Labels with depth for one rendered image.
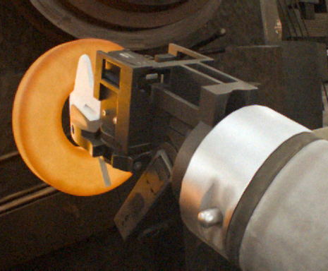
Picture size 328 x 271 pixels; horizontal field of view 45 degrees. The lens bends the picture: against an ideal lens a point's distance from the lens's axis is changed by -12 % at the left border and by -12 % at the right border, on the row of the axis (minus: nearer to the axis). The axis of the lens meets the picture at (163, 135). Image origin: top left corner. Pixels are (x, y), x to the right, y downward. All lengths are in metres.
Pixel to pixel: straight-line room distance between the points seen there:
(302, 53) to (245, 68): 2.39
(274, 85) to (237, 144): 0.83
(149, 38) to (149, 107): 0.40
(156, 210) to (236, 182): 0.12
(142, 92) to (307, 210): 0.15
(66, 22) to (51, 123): 0.25
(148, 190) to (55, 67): 0.15
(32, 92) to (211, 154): 0.21
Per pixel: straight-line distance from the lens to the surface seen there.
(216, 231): 0.23
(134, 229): 0.35
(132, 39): 0.67
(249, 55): 0.98
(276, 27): 5.01
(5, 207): 0.61
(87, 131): 0.33
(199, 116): 0.26
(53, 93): 0.40
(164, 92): 0.28
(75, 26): 0.62
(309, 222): 0.19
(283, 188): 0.20
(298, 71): 3.33
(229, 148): 0.22
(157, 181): 0.30
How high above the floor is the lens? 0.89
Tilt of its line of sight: 12 degrees down
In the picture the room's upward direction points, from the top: 5 degrees counter-clockwise
